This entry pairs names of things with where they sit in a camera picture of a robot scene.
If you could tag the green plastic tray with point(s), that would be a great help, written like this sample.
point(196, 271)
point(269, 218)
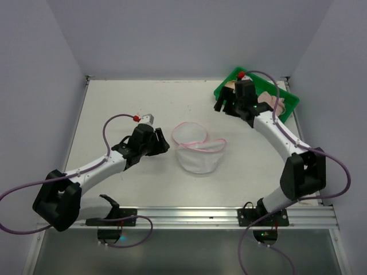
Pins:
point(264, 84)

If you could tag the aluminium mounting rail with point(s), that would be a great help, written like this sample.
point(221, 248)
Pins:
point(304, 217)

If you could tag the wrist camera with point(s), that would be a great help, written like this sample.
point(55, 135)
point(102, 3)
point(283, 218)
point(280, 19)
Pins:
point(145, 119)
point(242, 76)

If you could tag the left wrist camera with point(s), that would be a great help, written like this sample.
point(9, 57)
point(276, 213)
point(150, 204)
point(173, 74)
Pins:
point(145, 119)

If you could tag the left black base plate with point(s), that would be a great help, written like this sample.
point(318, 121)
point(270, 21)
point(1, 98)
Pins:
point(122, 213)

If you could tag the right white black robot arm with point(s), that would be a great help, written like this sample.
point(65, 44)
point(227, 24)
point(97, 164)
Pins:
point(304, 171)

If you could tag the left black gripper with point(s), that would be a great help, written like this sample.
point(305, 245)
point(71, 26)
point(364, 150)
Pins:
point(156, 142)

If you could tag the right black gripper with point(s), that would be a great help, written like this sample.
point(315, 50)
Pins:
point(229, 102)

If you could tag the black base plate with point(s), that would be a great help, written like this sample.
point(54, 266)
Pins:
point(250, 213)
point(122, 213)

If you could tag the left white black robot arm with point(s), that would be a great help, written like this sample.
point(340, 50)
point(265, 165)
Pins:
point(61, 199)

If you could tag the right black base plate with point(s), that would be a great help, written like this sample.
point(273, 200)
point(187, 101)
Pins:
point(250, 213)

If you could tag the pink bra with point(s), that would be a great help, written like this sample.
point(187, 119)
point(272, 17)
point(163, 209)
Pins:
point(265, 97)

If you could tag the white mesh laundry bag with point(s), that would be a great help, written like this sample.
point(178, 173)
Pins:
point(195, 152)

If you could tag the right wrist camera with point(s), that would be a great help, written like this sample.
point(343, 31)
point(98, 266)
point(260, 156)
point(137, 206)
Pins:
point(242, 76)

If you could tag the beige bra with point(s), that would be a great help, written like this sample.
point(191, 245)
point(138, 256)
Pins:
point(230, 85)

